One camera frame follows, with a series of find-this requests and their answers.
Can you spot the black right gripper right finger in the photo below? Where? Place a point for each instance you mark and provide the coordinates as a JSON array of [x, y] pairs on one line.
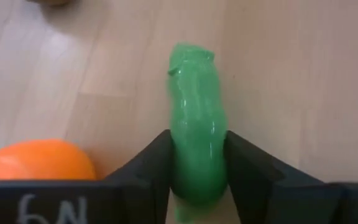
[[266, 193]]

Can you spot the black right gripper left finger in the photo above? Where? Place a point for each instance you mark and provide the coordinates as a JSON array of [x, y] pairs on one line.
[[157, 174]]

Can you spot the green toy cucumber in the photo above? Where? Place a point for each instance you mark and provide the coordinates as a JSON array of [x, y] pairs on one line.
[[197, 124]]

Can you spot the orange toy fruit with leaf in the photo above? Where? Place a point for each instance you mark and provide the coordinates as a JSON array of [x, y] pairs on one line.
[[36, 160]]

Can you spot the brown toy kiwi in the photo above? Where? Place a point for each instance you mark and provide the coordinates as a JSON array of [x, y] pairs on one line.
[[50, 2]]

